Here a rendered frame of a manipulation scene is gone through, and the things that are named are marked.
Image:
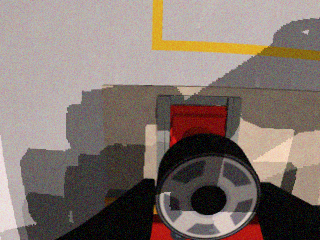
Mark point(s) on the yellow rectangular outline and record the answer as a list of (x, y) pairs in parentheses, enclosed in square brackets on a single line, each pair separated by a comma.
[(158, 44)]

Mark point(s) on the black toy wheel with grey hub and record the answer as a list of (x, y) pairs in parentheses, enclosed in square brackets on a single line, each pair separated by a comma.
[(206, 159)]

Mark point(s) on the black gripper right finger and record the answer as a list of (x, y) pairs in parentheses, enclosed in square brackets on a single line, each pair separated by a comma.
[(283, 216)]

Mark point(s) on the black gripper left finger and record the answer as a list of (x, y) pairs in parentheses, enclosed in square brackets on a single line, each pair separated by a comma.
[(128, 218)]

